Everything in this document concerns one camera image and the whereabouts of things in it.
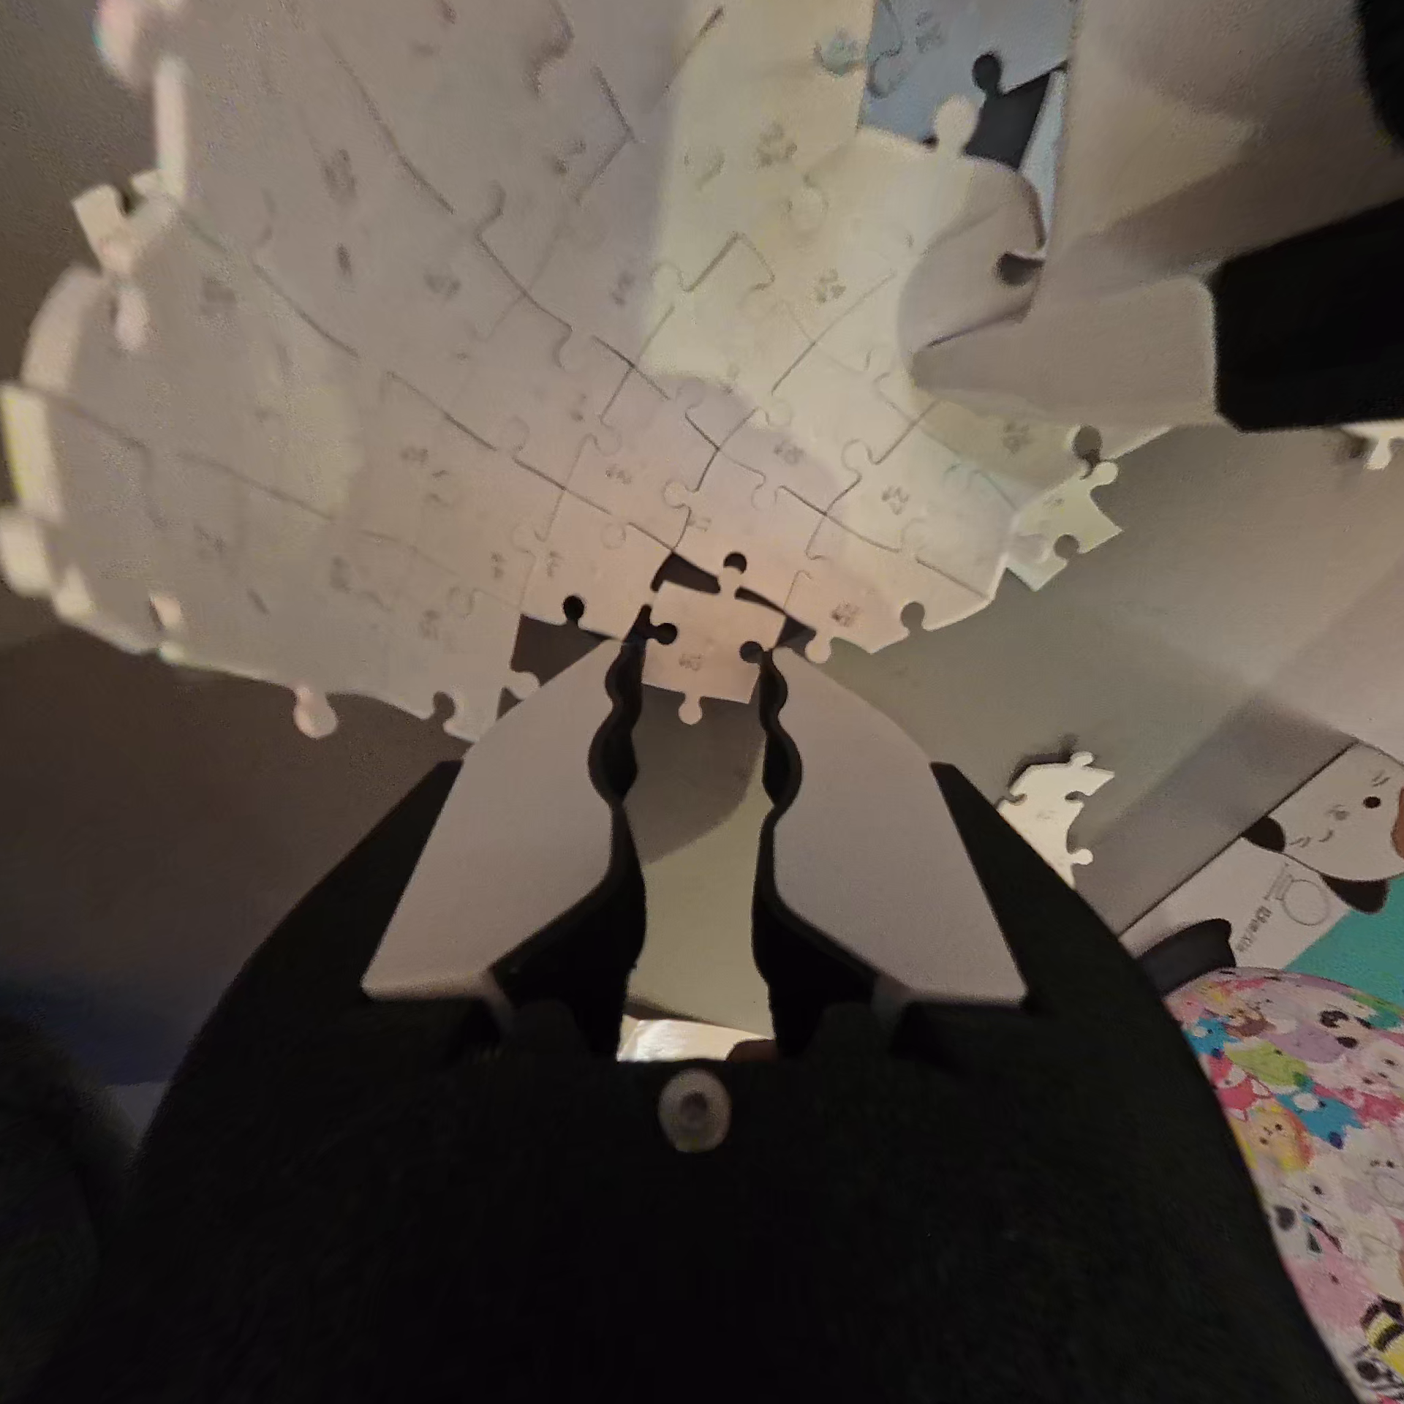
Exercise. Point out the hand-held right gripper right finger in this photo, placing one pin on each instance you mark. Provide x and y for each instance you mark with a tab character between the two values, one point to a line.
890	855

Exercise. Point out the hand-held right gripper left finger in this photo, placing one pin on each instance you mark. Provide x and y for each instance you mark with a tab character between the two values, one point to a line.
516	835

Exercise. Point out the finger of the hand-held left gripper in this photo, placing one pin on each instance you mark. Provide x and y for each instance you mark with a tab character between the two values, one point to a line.
1185	120
1097	340

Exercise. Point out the white puzzle piece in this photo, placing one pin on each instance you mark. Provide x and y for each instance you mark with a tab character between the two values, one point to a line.
1054	806
703	658

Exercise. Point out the white puzzle ball shell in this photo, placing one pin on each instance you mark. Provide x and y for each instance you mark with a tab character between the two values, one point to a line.
438	330

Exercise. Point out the pile of white puzzle pieces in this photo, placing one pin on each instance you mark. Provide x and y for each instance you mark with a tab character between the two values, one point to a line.
1058	517

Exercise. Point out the teal puzzle ball box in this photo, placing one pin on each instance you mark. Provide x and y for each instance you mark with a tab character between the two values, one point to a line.
1296	1097

